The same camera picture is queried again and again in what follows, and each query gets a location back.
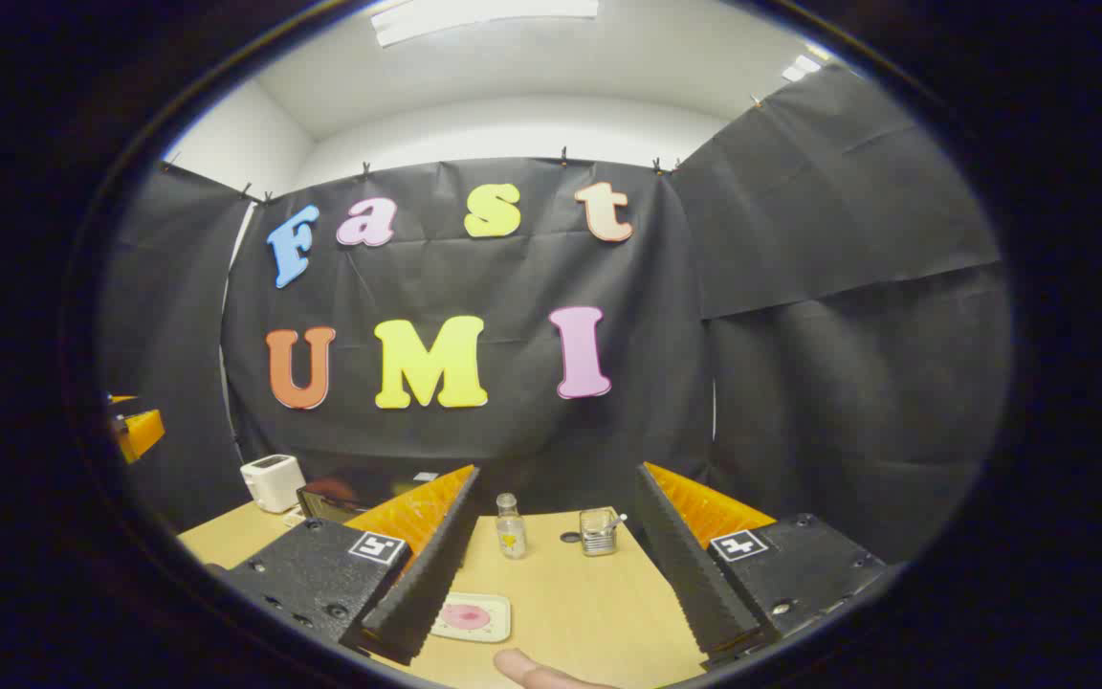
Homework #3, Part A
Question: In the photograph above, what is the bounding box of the black electric oven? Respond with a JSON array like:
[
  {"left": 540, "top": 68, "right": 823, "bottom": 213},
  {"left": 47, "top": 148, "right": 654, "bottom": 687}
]
[{"left": 297, "top": 469, "right": 442, "bottom": 525}]

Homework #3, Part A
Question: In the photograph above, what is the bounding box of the white square food plate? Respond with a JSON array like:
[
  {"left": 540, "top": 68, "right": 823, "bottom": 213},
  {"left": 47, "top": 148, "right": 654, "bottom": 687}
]
[{"left": 430, "top": 591, "right": 513, "bottom": 644}]

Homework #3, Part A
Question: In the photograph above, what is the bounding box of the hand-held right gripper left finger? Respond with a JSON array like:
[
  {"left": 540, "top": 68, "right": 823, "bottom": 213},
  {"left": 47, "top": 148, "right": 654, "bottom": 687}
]
[{"left": 221, "top": 464, "right": 482, "bottom": 668}]

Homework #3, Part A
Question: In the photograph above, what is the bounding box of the wire mesh holder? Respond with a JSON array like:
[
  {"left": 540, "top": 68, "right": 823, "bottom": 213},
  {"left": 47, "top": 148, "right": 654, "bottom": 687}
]
[{"left": 580, "top": 508, "right": 619, "bottom": 557}]

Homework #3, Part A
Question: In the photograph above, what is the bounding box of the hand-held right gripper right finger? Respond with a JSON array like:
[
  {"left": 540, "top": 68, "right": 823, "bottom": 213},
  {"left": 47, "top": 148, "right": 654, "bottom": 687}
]
[{"left": 634, "top": 462, "right": 889, "bottom": 671}]

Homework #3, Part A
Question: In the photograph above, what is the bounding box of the long ceiling light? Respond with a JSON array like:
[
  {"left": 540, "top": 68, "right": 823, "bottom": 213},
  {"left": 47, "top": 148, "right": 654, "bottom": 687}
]
[{"left": 369, "top": 0, "right": 600, "bottom": 47}]

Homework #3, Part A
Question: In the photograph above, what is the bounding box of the small clear glass bottle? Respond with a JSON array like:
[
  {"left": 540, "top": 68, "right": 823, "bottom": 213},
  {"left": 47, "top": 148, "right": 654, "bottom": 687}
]
[{"left": 496, "top": 493, "right": 527, "bottom": 560}]

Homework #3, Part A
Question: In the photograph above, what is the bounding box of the white toaster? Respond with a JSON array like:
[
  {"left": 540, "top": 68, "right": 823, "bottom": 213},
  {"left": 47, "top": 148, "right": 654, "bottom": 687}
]
[{"left": 240, "top": 455, "right": 306, "bottom": 515}]

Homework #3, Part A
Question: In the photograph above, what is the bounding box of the black backdrop cloth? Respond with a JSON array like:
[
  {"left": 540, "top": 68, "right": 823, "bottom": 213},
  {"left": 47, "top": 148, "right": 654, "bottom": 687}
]
[{"left": 97, "top": 62, "right": 1016, "bottom": 566}]

